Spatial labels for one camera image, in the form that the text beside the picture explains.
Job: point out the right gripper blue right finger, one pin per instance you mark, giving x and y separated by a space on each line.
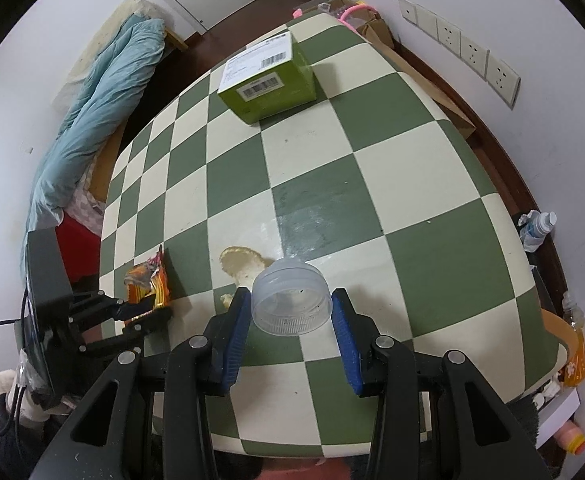
355 334

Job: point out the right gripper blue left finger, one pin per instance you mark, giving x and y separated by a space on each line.
228 333

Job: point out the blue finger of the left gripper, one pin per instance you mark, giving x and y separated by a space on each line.
156 330
141 312

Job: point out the orange snack wrapper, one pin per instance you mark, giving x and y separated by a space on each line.
147 279

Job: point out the clear plastic jar lid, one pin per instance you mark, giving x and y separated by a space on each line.
290 298

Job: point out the green cardboard box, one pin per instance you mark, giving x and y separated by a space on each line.
267 78

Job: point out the red bed sheet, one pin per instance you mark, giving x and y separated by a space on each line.
79 249

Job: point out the green white checkered tablecloth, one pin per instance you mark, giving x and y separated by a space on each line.
371 184

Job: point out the crushed plastic water bottle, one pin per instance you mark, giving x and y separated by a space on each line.
534 227

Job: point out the light blue duvet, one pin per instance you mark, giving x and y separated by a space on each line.
109 93

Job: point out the orange liquid bottle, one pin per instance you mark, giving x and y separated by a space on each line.
574 370

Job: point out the brown cardboard box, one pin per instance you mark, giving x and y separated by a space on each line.
369 24

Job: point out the white wall socket strip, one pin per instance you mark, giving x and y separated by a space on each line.
501 77

